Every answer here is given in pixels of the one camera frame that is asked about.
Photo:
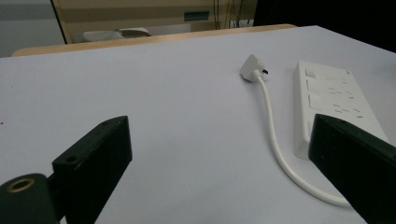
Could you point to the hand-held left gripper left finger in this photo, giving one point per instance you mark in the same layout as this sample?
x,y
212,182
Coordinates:
x,y
93,161

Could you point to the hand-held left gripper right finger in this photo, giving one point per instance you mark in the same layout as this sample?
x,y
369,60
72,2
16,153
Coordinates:
x,y
358,161

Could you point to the white power strip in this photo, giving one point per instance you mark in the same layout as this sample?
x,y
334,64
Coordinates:
x,y
327,93

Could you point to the grey white chair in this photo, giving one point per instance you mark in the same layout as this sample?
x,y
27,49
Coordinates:
x,y
106,34

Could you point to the light wooden table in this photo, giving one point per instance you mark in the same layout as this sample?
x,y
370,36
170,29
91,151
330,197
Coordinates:
x,y
155,39

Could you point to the white power plug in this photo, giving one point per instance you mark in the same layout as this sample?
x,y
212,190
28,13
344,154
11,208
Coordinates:
x,y
250,70

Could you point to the beige cabinet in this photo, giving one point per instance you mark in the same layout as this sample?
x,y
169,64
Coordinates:
x,y
124,14

